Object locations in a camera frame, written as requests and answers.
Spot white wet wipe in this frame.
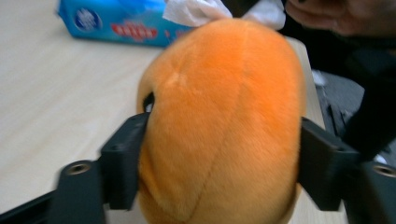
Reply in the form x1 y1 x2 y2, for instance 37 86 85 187
162 0 287 32

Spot blue wet wipes pack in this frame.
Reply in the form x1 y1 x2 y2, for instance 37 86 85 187
57 0 194 49

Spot orange plush toy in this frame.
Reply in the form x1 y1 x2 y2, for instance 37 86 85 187
135 17 308 224

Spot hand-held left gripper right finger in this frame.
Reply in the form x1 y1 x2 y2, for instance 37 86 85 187
298 117 362 213

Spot white round disc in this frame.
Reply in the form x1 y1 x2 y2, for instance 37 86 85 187
312 69 329 88

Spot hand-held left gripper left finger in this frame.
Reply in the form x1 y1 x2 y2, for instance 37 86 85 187
99 111 151 211

